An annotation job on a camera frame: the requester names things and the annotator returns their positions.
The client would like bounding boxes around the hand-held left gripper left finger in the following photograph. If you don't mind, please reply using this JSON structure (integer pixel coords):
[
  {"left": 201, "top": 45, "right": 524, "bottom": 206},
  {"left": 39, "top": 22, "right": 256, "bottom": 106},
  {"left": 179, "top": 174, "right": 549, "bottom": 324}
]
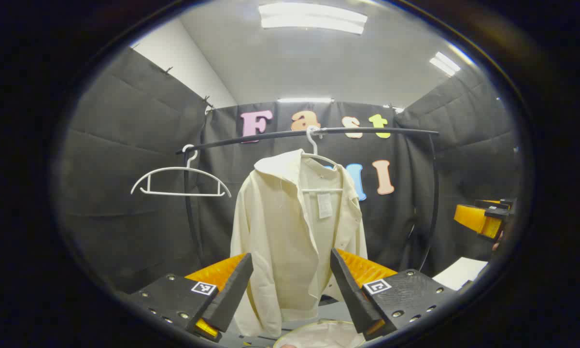
[{"left": 126, "top": 252, "right": 254, "bottom": 343}]

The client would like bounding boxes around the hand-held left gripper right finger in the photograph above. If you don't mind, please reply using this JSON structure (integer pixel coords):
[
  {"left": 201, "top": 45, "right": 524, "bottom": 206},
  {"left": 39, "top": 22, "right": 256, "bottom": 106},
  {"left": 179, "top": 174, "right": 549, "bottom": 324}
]
[{"left": 330, "top": 248, "right": 459, "bottom": 341}]

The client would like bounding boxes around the white laundry hamper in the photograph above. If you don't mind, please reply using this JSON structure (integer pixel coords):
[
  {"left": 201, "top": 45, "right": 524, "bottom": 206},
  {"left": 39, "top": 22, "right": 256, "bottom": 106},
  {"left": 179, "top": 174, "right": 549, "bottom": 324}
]
[{"left": 273, "top": 319, "right": 368, "bottom": 348}]

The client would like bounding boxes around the cream shirt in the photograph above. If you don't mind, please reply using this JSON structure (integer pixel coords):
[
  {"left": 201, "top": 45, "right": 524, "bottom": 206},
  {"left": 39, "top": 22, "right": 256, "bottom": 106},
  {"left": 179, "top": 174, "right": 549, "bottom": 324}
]
[{"left": 230, "top": 149, "right": 368, "bottom": 338}]

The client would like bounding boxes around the white plastic hanger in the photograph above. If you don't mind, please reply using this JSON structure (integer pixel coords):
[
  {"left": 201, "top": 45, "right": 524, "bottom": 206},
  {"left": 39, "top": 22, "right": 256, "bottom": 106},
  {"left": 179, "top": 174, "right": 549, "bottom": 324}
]
[
  {"left": 299, "top": 126, "right": 344, "bottom": 195},
  {"left": 130, "top": 144, "right": 232, "bottom": 198}
]

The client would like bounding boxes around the black clothes rack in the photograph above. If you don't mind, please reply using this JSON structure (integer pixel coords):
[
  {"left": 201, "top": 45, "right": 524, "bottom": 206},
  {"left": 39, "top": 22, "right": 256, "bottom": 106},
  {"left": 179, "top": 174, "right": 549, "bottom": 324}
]
[{"left": 175, "top": 127, "right": 440, "bottom": 274}]

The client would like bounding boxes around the white flat board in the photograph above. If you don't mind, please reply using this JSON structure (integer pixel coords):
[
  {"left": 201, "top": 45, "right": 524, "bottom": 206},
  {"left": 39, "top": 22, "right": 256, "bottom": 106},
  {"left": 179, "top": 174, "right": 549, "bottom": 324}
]
[{"left": 432, "top": 257, "right": 488, "bottom": 291}]

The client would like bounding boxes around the black backdrop cloth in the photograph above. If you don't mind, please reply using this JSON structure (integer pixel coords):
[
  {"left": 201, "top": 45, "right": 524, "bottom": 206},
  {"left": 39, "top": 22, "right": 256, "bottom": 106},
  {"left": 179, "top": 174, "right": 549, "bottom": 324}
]
[{"left": 58, "top": 46, "right": 520, "bottom": 295}]

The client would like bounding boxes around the small ceiling light panel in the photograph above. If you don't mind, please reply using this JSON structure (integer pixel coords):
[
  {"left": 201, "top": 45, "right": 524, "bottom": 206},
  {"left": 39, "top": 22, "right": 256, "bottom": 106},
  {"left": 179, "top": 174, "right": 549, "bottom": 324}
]
[{"left": 429, "top": 51, "right": 462, "bottom": 77}]

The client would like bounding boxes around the large ceiling light panel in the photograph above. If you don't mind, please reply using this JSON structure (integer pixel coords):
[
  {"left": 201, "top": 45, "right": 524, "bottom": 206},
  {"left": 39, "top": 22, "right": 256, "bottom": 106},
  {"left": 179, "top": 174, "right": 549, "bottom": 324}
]
[{"left": 258, "top": 2, "right": 368, "bottom": 35}]

